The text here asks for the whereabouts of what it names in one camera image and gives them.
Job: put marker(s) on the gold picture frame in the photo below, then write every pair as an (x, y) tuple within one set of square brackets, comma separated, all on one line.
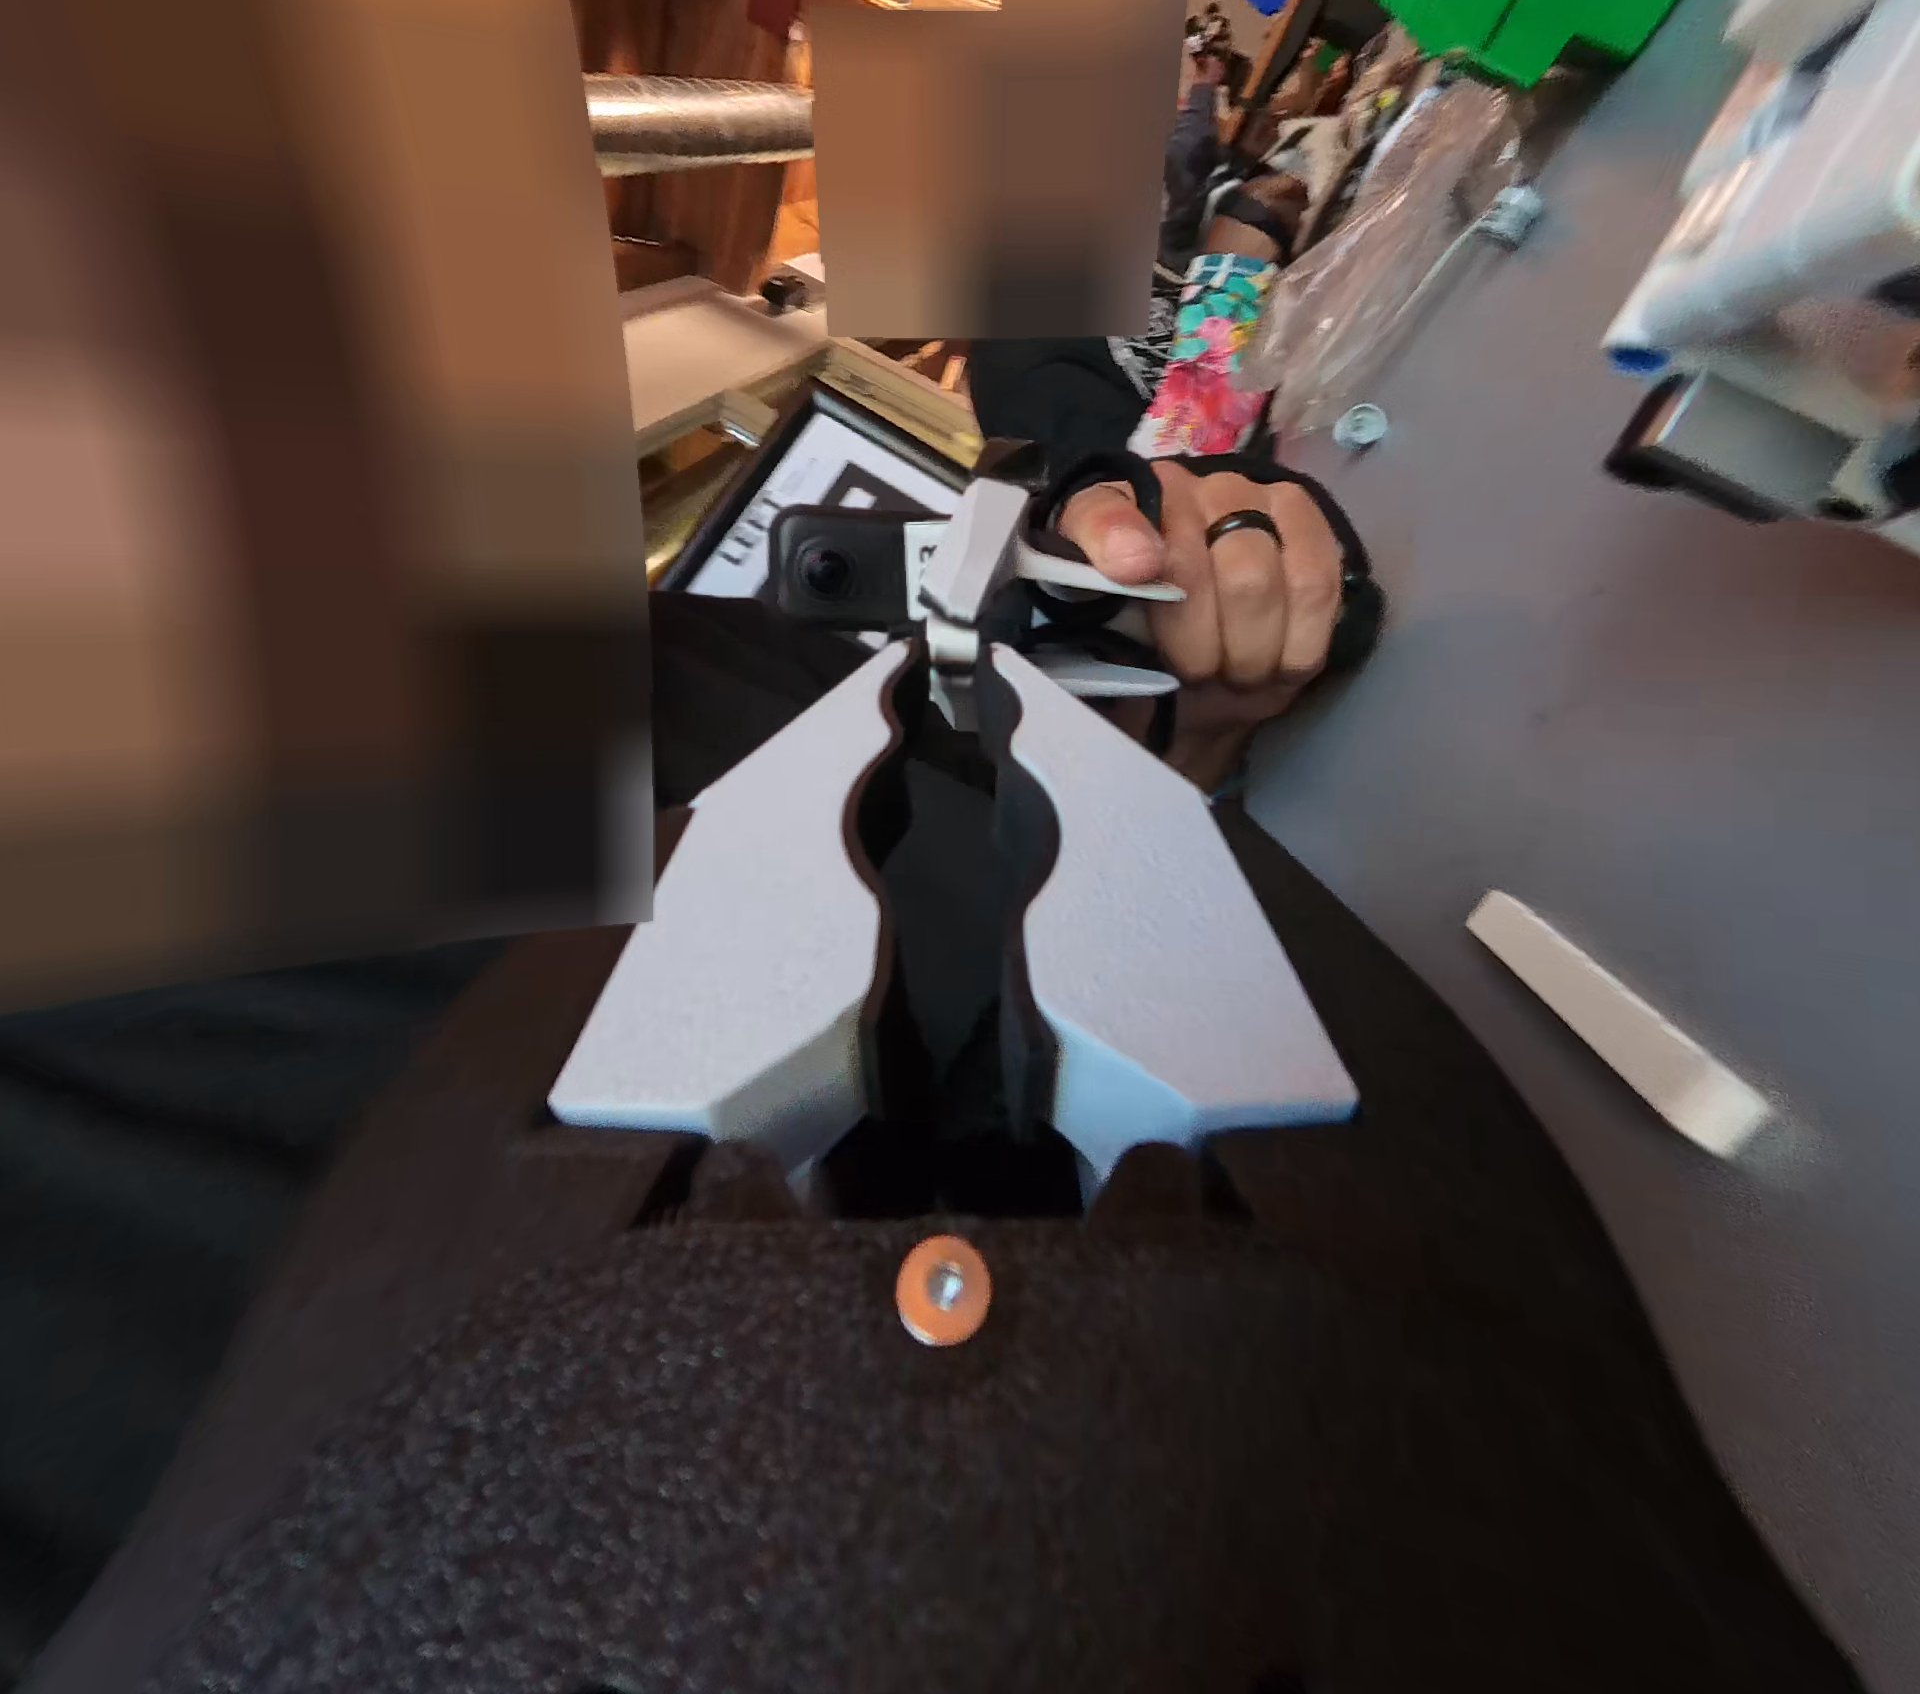
[(885, 397)]

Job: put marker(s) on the silver metal duct pipe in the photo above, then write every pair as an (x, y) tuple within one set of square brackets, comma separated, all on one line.
[(698, 119)]

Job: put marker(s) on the small light grey lego piece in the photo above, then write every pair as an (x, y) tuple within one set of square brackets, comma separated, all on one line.
[(952, 666)]

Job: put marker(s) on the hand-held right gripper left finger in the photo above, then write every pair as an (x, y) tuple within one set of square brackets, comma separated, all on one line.
[(735, 958)]

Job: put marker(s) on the person's black clothing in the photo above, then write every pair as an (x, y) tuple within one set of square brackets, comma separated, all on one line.
[(151, 1199)]

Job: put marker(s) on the small white round lego piece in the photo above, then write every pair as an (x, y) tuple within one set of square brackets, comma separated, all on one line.
[(1360, 425)]

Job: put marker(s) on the long white lego piece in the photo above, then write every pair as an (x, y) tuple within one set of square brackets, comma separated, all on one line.
[(1621, 1019)]

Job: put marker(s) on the person's left hand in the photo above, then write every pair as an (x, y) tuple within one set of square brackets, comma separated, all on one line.
[(1260, 568)]

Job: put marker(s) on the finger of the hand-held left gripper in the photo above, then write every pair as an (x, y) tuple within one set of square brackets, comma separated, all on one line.
[(983, 539)]

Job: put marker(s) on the colourful printed cloth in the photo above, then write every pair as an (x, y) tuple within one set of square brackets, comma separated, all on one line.
[(1209, 353)]

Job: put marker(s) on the clear plastic bag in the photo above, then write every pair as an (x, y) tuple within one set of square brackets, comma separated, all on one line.
[(1380, 238)]

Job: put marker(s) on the white green lego truck model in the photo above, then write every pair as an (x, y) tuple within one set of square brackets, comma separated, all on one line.
[(1770, 269)]

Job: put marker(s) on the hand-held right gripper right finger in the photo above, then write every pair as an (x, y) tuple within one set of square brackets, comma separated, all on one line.
[(1170, 958)]

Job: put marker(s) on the person's left forearm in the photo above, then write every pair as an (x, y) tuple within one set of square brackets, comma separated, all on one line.
[(1223, 734)]

